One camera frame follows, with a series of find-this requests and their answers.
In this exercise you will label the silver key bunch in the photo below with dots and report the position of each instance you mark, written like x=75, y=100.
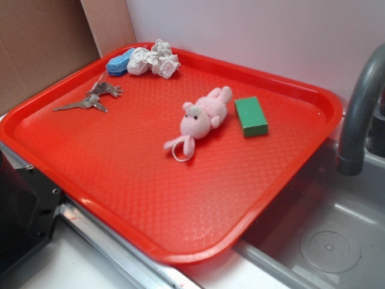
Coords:
x=92, y=97

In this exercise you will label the blue sponge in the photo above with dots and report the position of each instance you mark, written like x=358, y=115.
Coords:
x=117, y=66

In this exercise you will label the green rectangular block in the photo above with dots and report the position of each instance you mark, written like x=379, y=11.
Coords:
x=251, y=117

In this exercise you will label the brown cardboard panel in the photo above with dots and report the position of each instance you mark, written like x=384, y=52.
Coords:
x=42, y=42

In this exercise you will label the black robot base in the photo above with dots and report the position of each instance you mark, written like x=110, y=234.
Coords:
x=30, y=203

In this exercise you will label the red plastic tray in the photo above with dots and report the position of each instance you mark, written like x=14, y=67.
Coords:
x=114, y=165

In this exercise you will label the pink plush toy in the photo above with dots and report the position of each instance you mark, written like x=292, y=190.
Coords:
x=205, y=115

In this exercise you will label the grey plastic sink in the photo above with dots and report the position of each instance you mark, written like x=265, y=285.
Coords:
x=323, y=230

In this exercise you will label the silver metal rail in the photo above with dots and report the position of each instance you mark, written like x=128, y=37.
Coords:
x=82, y=252

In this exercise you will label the crumpled white paper towel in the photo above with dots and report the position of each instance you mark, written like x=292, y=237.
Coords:
x=160, y=60

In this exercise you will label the light wooden board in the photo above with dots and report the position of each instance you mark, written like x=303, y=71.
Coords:
x=110, y=24

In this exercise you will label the grey toy faucet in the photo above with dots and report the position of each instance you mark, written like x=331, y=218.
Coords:
x=363, y=127

